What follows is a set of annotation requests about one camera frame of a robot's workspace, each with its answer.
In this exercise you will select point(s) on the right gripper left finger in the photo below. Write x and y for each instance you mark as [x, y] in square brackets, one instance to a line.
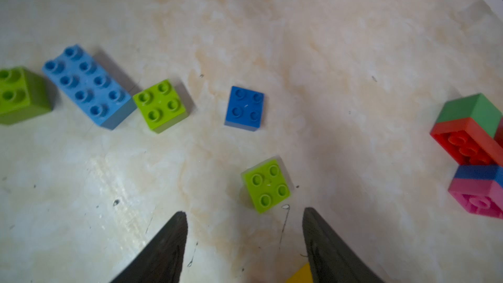
[162, 259]

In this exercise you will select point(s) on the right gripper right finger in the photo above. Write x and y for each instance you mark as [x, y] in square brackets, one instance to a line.
[330, 258]

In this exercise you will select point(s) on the upside-down lime square brick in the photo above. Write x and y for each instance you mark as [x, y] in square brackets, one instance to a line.
[266, 185]

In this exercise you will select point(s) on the magenta square brick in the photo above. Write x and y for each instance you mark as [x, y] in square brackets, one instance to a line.
[478, 196]

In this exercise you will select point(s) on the dark blue square brick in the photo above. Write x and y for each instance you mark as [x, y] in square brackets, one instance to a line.
[483, 172]

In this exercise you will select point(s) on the red long brick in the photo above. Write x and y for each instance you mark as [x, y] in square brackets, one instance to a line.
[467, 142]

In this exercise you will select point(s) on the light blue long brick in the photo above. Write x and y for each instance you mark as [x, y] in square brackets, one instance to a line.
[90, 87]

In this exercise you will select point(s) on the green square brick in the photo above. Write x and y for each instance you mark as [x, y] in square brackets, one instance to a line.
[477, 107]

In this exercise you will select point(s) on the yellow square brick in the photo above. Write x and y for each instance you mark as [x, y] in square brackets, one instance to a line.
[303, 275]

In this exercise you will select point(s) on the lime square brick studs up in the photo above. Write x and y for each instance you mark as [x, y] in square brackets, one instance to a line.
[161, 106]

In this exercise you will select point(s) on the lime square brick front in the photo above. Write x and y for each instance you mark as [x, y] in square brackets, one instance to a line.
[23, 95]

